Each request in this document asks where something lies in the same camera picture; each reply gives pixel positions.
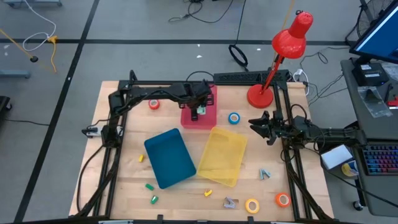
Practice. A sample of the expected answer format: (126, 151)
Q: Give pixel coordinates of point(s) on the clear plastic bag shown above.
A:
(374, 102)

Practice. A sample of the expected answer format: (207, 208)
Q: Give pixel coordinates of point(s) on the blue tape roll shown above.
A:
(230, 118)

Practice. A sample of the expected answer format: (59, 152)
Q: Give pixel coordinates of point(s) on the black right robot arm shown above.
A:
(335, 135)

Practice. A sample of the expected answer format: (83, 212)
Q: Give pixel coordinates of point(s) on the purple staple remover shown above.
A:
(229, 203)

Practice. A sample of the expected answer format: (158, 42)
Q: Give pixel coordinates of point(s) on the orange tape roll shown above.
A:
(278, 199)

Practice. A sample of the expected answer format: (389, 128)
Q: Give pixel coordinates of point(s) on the pink plastic bin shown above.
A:
(206, 121)

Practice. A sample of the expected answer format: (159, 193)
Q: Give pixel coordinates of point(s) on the red desk lamp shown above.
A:
(290, 40)

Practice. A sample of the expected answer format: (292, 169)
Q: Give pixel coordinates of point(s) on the computer monitor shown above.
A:
(379, 37)

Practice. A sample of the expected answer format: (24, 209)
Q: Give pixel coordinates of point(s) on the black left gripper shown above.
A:
(196, 93)

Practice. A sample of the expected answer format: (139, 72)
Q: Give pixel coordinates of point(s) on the blue-grey staple remover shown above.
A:
(264, 175)

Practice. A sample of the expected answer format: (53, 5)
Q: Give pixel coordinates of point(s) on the yellow plastic bin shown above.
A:
(222, 155)

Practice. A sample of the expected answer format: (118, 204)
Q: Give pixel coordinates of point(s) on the yellow and blue packet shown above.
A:
(348, 169)

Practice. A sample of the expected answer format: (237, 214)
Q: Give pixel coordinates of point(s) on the red tape roll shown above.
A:
(150, 104)

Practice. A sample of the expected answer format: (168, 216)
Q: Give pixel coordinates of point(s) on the small yellow stapler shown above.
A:
(208, 193)
(141, 158)

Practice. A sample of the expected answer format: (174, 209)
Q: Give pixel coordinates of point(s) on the backlit rainbow keyboard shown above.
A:
(381, 158)

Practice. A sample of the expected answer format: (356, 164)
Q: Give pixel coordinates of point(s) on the grey cart base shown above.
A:
(15, 74)

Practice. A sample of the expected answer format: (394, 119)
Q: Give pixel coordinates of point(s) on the small black computer box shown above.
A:
(370, 74)

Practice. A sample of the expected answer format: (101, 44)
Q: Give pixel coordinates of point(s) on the black floor fan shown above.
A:
(370, 12)

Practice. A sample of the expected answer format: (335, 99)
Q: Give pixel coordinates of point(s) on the white cardboard box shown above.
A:
(335, 157)

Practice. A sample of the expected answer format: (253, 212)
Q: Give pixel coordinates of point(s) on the small silver black device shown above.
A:
(91, 132)

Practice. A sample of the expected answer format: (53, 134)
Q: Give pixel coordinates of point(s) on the grey desk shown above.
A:
(373, 130)

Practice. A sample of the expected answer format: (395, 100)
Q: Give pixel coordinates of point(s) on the black aluminium table frame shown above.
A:
(289, 174)

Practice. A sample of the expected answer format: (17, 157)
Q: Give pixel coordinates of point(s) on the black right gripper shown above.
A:
(283, 127)

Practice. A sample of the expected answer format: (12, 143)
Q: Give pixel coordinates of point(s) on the yellow tape roll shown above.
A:
(247, 206)

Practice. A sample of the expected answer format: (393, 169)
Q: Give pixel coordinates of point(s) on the teal plastic bin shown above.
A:
(169, 158)

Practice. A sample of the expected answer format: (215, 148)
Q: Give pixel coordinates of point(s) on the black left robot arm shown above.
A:
(149, 91)

